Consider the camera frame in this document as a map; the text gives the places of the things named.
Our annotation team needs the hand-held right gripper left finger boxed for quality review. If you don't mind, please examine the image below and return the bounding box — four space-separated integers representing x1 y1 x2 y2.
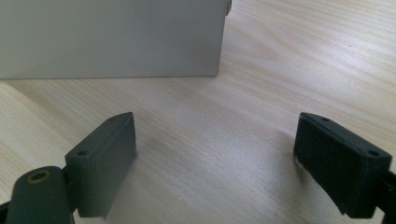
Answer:
64 111 138 219

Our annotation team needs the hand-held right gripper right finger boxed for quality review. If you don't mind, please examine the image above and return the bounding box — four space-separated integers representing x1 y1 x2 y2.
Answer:
292 112 393 219

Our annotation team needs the grey expandable metal file rack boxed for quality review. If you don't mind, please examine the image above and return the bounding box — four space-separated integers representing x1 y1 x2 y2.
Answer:
0 0 233 80

